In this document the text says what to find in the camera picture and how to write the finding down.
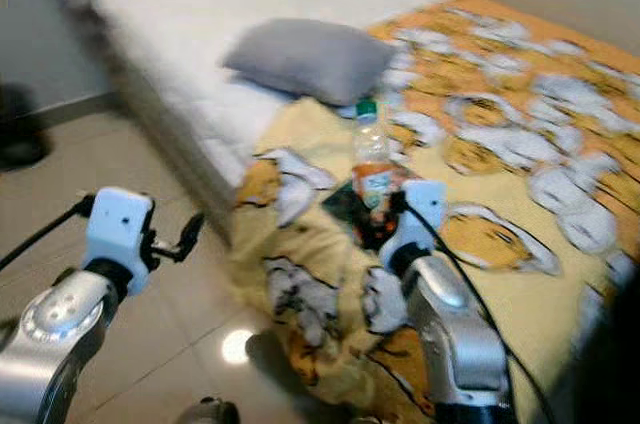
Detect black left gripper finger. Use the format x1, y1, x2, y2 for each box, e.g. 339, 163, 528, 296
178, 212, 206, 263

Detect dark red green book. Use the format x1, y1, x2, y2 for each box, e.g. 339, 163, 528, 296
322, 184, 381, 247

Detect green capped plastic bottle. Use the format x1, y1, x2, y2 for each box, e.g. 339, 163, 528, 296
350, 99, 403, 223

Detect yellow cartoon egg blanket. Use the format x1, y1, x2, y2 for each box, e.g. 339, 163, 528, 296
228, 0, 640, 424

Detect grey plush pillow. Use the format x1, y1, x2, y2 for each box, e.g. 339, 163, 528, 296
222, 17, 397, 109

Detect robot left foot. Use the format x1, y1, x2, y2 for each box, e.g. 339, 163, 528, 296
178, 396, 241, 424

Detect black round floor object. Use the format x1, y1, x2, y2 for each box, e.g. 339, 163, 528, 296
0, 84, 53, 171

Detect white quilted mattress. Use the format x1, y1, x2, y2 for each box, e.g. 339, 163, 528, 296
95, 0, 446, 217

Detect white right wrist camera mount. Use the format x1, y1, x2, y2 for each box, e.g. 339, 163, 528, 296
390, 179, 449, 270

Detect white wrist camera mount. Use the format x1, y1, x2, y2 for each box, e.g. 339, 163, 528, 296
390, 179, 449, 270
82, 187, 156, 295

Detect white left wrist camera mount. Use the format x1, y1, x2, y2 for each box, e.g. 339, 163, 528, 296
82, 187, 156, 295

